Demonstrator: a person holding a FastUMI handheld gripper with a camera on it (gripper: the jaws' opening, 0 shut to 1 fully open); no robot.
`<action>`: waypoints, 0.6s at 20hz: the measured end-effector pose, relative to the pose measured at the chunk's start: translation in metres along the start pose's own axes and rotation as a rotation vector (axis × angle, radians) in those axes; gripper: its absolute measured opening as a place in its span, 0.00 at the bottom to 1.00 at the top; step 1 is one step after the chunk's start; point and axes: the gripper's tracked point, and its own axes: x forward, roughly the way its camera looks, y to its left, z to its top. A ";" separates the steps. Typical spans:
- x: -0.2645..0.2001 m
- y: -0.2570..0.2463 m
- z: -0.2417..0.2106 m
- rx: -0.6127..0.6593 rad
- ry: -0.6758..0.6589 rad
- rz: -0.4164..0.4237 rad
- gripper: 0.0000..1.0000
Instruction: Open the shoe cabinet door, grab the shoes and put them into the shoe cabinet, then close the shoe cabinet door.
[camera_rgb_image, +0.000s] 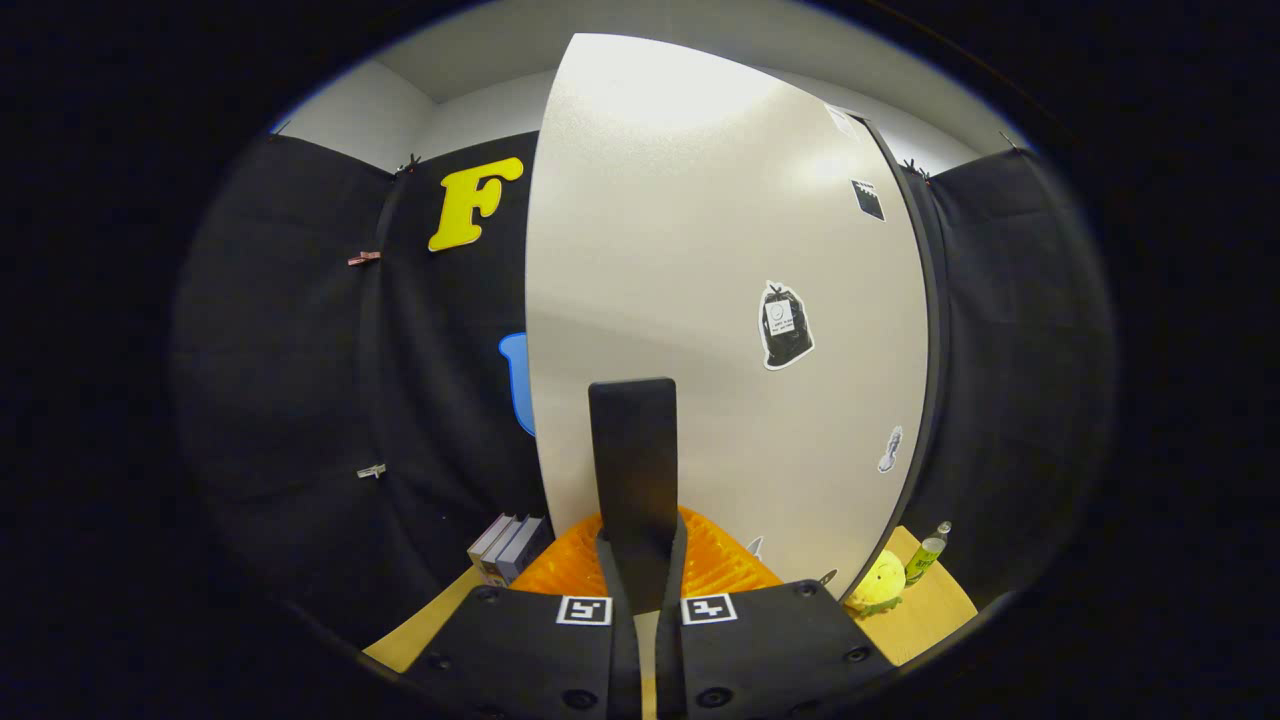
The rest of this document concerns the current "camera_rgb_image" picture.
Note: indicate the black backdrop cloth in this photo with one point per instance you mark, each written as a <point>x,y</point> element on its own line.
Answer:
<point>280,380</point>

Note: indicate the purple book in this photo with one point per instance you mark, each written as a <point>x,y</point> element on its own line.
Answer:
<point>522,550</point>

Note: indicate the grey shoe cabinet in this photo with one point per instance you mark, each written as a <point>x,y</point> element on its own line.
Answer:
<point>938,330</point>

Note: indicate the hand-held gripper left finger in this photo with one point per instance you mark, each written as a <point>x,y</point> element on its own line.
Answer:
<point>622,660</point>

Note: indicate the pink clip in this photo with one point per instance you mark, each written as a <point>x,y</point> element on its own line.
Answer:
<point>364,258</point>

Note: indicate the silver clip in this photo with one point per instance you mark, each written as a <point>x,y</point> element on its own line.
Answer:
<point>371,471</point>

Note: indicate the white and yellow book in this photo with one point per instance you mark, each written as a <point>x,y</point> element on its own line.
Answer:
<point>488,545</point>

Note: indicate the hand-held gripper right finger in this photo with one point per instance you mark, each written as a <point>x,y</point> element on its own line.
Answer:
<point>672,660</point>

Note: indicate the black clip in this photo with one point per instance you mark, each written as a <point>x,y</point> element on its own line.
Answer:
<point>1008,140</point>
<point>915,170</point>
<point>410,164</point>

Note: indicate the beige shoe cabinet door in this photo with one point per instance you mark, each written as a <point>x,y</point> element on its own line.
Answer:
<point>680,250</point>

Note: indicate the green bottle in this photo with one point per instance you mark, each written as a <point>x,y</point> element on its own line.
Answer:
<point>927,555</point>

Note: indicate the yellow pineapple plush toy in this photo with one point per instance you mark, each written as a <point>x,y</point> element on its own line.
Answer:
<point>878,582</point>

